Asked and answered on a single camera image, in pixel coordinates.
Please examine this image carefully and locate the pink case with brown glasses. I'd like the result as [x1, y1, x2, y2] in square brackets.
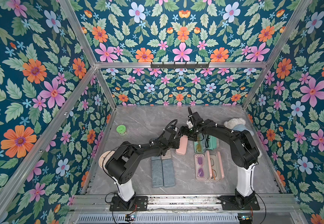
[176, 135, 188, 155]

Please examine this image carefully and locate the grey case with yellow glasses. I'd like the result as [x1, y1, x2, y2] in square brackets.
[162, 159, 176, 187]

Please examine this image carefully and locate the grey case with white glasses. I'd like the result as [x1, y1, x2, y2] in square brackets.
[151, 160, 164, 188]

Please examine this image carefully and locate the grey case with black glasses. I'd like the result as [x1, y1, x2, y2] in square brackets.
[161, 150, 172, 160]

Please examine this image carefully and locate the grey case with red glasses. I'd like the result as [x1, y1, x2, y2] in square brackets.
[151, 156, 162, 161]

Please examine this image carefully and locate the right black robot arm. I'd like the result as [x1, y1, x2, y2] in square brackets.
[181, 107, 260, 210]

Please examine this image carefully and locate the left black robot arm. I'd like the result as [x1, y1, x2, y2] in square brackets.
[99, 119, 186, 211]

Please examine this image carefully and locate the green case with olive glasses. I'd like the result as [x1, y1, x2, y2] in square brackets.
[193, 134, 206, 154]

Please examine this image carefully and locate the green case with black glasses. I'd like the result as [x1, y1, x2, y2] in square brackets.
[205, 135, 218, 150]

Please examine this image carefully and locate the white teddy bear blue shirt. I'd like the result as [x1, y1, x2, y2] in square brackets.
[224, 118, 257, 143]

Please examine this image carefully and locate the green lidded small jar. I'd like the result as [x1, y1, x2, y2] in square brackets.
[116, 125, 127, 136]

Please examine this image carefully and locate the cream analog clock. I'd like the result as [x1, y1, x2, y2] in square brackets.
[98, 150, 115, 171]

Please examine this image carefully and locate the black hook rack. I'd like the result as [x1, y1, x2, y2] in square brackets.
[150, 62, 210, 70]

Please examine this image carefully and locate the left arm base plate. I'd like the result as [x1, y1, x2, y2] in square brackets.
[109, 196, 148, 212]

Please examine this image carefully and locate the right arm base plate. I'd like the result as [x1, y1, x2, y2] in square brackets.
[218, 196, 261, 211]

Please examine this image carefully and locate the aluminium front rail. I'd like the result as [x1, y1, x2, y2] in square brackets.
[70, 194, 302, 212]

